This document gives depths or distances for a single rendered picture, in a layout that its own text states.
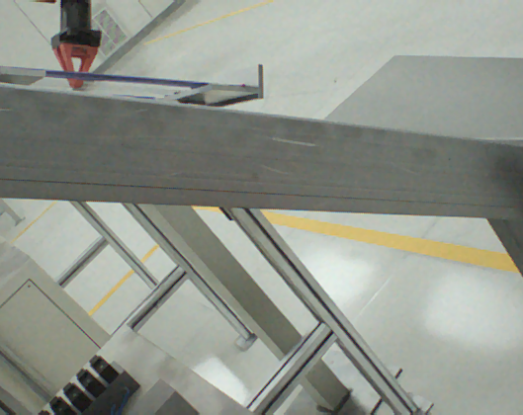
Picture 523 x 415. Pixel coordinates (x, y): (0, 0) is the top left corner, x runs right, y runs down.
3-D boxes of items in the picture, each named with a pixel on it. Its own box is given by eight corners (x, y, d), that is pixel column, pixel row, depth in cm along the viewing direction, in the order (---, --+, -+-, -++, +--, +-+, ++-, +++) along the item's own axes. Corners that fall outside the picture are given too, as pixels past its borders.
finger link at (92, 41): (65, 83, 127) (65, 31, 127) (52, 88, 133) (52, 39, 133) (101, 86, 131) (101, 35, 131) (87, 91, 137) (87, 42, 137)
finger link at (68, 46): (63, 84, 128) (63, 32, 128) (50, 89, 134) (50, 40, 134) (99, 87, 132) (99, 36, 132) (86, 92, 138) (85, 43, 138)
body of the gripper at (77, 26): (67, 37, 126) (67, -5, 126) (49, 47, 135) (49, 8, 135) (102, 41, 130) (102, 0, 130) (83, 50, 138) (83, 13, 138)
